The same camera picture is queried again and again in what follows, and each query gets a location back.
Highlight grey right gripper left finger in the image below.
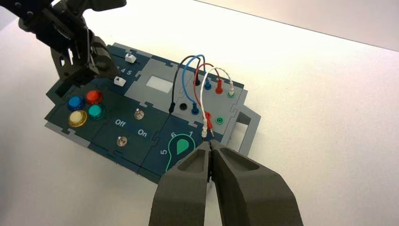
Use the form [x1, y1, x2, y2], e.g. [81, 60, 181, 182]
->
[148, 141, 212, 226]

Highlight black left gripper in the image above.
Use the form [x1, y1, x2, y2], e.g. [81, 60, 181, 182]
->
[17, 0, 121, 89]

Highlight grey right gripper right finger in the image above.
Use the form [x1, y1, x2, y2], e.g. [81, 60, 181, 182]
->
[209, 140, 304, 226]

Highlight red round push button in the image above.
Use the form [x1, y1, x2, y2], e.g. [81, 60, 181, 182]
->
[85, 90, 104, 105]

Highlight blue round push button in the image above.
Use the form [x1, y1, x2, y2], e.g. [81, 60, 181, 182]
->
[67, 96, 85, 111]

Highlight teal round push button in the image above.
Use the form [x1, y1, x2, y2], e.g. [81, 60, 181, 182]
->
[88, 104, 106, 121]

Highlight green rotary pointer knob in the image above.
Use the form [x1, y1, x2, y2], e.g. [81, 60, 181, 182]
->
[165, 133, 197, 172]

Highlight yellow round push button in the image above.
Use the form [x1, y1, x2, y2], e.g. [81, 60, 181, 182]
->
[68, 110, 88, 128]

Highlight white rectangular display window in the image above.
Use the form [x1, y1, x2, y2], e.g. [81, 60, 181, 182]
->
[145, 75, 173, 93]

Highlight dark teal modular control box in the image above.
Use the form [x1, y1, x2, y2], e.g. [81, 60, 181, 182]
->
[44, 42, 262, 185]

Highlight blue banana plug cable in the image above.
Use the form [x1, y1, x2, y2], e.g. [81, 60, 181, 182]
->
[182, 54, 213, 115]

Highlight black banana plug cable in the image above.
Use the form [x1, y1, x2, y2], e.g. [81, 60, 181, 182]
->
[168, 55, 202, 114]

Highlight white banana plug cable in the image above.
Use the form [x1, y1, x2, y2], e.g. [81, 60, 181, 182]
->
[200, 67, 236, 138]

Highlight red banana plug cable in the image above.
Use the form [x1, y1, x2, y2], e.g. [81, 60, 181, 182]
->
[193, 62, 224, 138]

